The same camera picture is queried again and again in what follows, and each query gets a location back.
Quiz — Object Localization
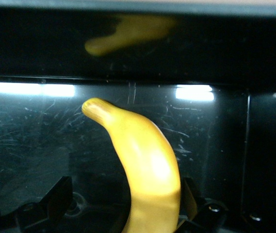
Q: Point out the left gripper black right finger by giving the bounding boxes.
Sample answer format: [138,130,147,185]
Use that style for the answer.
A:
[180,176,228,233]

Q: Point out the yellow banana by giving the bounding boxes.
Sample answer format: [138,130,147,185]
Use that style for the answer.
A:
[81,97,182,233]

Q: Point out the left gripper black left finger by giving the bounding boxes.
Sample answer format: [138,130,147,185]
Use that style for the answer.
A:
[16,176,74,233]

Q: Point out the black plastic box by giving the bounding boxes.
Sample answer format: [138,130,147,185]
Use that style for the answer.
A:
[0,1,276,233]

